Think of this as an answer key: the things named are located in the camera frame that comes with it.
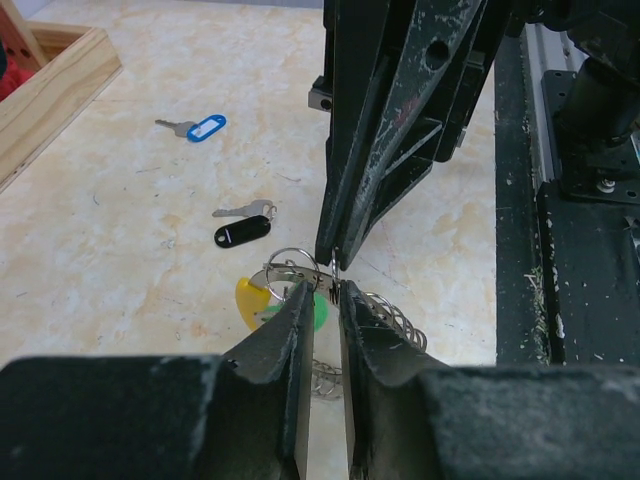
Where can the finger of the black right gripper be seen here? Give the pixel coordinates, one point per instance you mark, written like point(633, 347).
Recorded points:
point(363, 44)
point(445, 59)

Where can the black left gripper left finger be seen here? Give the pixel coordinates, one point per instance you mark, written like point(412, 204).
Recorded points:
point(257, 424)

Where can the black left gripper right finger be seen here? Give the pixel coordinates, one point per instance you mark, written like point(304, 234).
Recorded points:
point(389, 427)

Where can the large keyring with small rings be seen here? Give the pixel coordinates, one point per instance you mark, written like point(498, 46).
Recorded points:
point(289, 267)

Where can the green tagged key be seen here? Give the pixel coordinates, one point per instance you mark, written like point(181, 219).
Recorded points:
point(321, 312)

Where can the black tagged key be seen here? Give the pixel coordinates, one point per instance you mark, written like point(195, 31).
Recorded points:
point(255, 223)

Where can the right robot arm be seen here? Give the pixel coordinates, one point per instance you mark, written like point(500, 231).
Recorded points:
point(590, 130)

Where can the blue tagged key bunch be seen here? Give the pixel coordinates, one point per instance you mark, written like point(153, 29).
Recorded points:
point(195, 132)

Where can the wooden clothes rack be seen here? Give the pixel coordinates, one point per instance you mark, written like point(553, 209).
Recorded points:
point(71, 65)

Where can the red cloth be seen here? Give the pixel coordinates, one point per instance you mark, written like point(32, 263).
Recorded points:
point(12, 75)

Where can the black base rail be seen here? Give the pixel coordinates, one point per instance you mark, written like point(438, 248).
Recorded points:
point(567, 267)

